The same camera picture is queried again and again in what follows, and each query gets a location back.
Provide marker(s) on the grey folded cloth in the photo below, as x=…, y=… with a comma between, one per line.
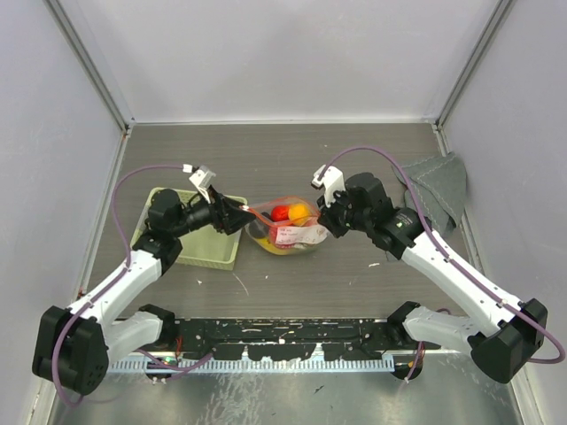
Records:
x=440, y=184

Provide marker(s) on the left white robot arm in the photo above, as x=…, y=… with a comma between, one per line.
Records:
x=76, y=345

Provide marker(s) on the yellow orange toy fruit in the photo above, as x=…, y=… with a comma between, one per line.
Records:
x=299, y=214

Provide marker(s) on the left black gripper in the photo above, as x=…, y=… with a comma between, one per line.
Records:
x=226, y=214

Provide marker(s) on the grey slotted cable duct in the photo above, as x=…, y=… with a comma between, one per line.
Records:
x=316, y=364

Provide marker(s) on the green plastic basket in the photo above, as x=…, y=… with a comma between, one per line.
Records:
x=202, y=248

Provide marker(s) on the red toy tomato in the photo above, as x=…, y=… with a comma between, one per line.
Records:
x=280, y=213

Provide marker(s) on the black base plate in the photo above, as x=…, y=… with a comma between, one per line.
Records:
x=283, y=340

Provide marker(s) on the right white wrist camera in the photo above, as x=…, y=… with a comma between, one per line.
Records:
x=331, y=180

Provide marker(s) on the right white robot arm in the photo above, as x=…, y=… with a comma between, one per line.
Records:
x=498, y=331

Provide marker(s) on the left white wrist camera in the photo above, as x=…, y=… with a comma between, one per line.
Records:
x=200, y=177

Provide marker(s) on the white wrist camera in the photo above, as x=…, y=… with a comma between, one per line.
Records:
x=331, y=180
x=200, y=177

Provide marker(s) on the yellow toy banana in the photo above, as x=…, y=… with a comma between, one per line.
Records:
x=286, y=250

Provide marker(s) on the dark purple toy plum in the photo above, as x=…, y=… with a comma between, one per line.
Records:
x=258, y=230

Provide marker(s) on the clear orange zip bag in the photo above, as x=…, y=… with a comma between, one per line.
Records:
x=307, y=238

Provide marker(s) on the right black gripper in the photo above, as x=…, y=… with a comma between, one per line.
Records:
x=326, y=216

